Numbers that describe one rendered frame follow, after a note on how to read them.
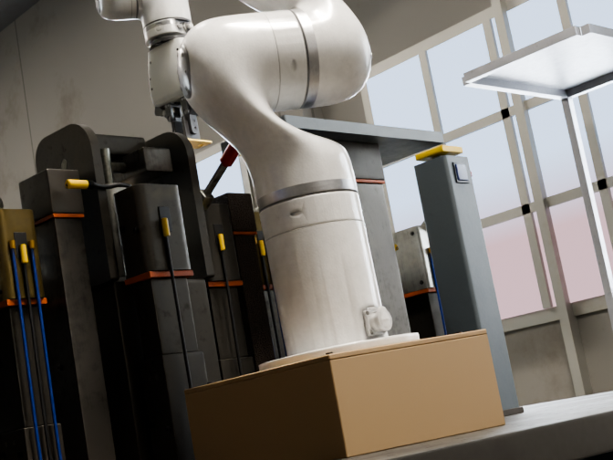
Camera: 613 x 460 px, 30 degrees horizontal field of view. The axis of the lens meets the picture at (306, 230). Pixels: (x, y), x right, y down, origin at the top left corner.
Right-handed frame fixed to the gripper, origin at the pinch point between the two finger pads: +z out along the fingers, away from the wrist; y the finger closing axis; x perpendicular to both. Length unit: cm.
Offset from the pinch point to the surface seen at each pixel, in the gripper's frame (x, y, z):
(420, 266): -36.9, -16.9, 27.8
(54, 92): -301, 383, -169
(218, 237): 16.1, -17.8, 23.3
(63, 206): 42.1, -15.9, 18.9
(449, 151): -28.0, -32.9, 11.5
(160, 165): 25.3, -17.7, 12.9
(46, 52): -302, 386, -196
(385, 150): -13.3, -29.9, 11.5
